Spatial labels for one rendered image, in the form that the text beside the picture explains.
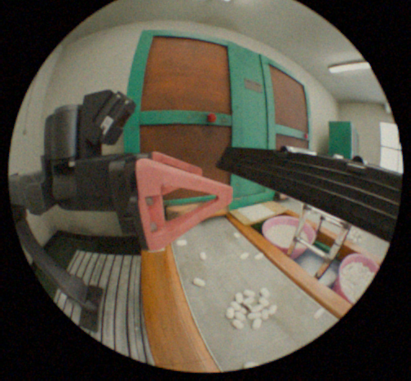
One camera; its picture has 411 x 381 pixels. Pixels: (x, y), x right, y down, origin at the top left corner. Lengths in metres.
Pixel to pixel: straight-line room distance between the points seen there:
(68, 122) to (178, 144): 0.49
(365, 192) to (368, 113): 5.24
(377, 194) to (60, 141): 0.35
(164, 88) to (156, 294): 0.73
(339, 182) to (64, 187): 0.33
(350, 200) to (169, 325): 0.39
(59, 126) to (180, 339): 0.40
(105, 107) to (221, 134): 0.56
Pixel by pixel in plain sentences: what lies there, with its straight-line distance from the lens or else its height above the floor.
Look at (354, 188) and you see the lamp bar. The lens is 0.20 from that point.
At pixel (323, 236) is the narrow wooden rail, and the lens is 0.74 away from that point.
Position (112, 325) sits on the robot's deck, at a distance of 0.52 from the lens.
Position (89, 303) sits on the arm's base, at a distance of 0.51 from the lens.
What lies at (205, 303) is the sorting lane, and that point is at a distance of 0.40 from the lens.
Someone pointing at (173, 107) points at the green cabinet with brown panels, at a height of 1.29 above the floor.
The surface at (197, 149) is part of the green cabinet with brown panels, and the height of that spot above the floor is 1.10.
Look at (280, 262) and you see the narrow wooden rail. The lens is 0.50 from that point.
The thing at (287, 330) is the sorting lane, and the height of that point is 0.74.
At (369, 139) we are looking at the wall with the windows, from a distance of 5.24.
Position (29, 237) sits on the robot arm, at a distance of 0.44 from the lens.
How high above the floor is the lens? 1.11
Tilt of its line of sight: 13 degrees down
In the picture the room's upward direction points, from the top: straight up
